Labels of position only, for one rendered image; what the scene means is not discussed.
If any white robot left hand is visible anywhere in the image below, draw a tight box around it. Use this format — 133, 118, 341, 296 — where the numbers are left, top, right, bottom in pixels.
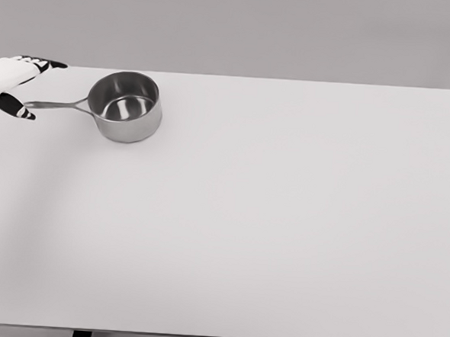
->
0, 53, 69, 124

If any steel saucepan with long handle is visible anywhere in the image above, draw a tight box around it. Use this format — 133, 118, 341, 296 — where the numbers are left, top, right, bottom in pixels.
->
21, 65, 166, 146

